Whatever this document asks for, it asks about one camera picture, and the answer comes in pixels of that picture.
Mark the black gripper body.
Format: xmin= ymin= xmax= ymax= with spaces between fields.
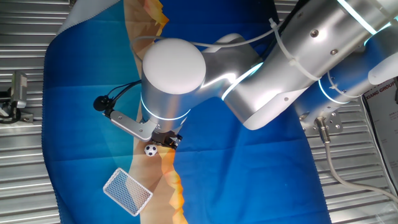
xmin=150 ymin=129 xmax=184 ymax=144

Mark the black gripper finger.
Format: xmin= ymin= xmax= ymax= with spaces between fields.
xmin=170 ymin=134 xmax=184 ymax=151
xmin=157 ymin=139 xmax=176 ymax=150

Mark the small black white soccer ball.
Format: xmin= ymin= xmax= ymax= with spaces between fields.
xmin=144 ymin=144 xmax=159 ymax=158

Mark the white mesh toy goal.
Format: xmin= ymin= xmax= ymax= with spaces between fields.
xmin=102 ymin=167 xmax=154 ymax=217

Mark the blue orange printed cloth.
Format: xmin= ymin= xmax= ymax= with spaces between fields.
xmin=41 ymin=0 xmax=332 ymax=224

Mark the white zip tie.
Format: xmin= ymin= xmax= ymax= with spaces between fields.
xmin=268 ymin=17 xmax=322 ymax=82
xmin=325 ymin=70 xmax=362 ymax=101

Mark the white printed poster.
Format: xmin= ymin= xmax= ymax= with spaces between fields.
xmin=361 ymin=77 xmax=398 ymax=189

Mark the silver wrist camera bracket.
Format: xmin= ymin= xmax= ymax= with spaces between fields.
xmin=108 ymin=110 xmax=159 ymax=143

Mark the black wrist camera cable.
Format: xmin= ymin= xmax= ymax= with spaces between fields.
xmin=106 ymin=79 xmax=143 ymax=103

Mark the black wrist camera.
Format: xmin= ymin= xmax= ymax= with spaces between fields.
xmin=93 ymin=95 xmax=115 ymax=115

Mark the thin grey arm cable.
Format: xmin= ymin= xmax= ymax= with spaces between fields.
xmin=130 ymin=21 xmax=283 ymax=60

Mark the silver exterior camera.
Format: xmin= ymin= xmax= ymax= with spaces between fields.
xmin=10 ymin=71 xmax=29 ymax=110

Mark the metal camera stand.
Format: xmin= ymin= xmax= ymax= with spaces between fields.
xmin=0 ymin=90 xmax=35 ymax=125

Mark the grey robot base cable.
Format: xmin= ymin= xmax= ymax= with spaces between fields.
xmin=313 ymin=116 xmax=398 ymax=205

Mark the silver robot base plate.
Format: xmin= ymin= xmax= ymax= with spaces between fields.
xmin=297 ymin=108 xmax=345 ymax=137

